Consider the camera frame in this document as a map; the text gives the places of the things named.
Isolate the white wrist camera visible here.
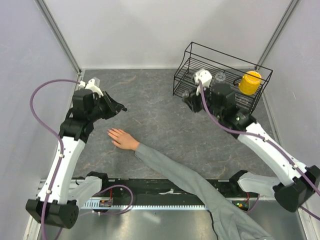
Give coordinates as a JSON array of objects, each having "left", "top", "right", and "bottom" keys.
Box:
[
  {"left": 77, "top": 77, "right": 104, "bottom": 97},
  {"left": 193, "top": 68, "right": 213, "bottom": 88}
]

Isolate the glitter nail polish bottle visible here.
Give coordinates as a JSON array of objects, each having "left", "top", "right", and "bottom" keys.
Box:
[{"left": 182, "top": 91, "right": 190, "bottom": 101}]

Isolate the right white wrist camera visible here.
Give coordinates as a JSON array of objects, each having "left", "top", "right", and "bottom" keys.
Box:
[{"left": 193, "top": 68, "right": 213, "bottom": 88}]

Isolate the person's bare hand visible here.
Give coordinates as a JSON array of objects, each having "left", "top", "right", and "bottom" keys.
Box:
[{"left": 108, "top": 128, "right": 140, "bottom": 151}]

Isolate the white slotted cable duct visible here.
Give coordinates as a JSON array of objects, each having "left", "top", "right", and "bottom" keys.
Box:
[{"left": 81, "top": 198, "right": 208, "bottom": 210}]

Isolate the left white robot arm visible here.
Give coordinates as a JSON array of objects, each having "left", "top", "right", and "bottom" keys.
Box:
[{"left": 25, "top": 89, "right": 127, "bottom": 229}]

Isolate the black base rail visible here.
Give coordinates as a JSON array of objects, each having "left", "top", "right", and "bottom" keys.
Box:
[{"left": 81, "top": 177, "right": 258, "bottom": 208}]

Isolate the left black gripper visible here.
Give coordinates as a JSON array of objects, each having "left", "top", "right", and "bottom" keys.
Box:
[{"left": 88, "top": 90, "right": 125, "bottom": 122}]

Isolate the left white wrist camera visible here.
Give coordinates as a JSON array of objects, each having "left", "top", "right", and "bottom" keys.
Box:
[{"left": 77, "top": 77, "right": 104, "bottom": 97}]

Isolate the black wire rack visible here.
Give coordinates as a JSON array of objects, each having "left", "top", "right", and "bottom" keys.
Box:
[{"left": 172, "top": 41, "right": 274, "bottom": 127}]

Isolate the grey sleeved forearm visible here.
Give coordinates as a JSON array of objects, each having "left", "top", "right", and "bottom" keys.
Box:
[{"left": 135, "top": 143, "right": 273, "bottom": 240}]

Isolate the clear glass cup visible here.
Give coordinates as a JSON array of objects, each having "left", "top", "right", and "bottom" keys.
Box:
[{"left": 212, "top": 72, "right": 226, "bottom": 86}]

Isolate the yellow mug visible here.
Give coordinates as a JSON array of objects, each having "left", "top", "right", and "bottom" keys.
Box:
[{"left": 233, "top": 70, "right": 262, "bottom": 96}]

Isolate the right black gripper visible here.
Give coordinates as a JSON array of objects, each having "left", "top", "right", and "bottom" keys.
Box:
[{"left": 182, "top": 83, "right": 223, "bottom": 119}]

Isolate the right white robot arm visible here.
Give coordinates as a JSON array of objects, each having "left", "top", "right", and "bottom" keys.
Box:
[{"left": 182, "top": 83, "right": 320, "bottom": 212}]

